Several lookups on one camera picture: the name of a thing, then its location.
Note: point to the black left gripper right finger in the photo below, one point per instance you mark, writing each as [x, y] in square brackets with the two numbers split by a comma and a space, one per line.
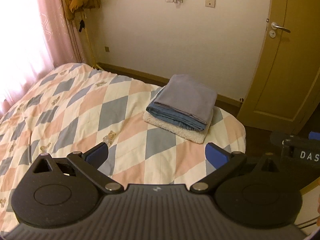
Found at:
[226, 165]

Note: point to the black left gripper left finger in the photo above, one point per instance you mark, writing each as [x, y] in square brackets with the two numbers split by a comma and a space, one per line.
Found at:
[88, 163]

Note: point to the grey long pants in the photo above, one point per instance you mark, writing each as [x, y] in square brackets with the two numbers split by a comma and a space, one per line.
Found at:
[185, 95]

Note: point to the folded white fleece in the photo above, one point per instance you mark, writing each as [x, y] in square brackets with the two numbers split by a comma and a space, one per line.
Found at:
[194, 136]

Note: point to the checkered pastel quilt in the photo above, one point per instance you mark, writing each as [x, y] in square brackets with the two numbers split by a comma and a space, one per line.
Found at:
[74, 108]

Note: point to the yellow wooden door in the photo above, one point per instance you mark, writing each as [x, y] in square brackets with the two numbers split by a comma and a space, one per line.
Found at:
[285, 89]

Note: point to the folded blue jeans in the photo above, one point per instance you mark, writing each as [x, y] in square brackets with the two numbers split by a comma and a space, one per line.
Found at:
[175, 118]

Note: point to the pink curtain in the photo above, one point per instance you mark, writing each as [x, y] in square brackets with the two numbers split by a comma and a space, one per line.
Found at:
[36, 37]

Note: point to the silver door handle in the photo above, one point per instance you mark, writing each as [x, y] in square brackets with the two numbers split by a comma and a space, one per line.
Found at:
[274, 27]

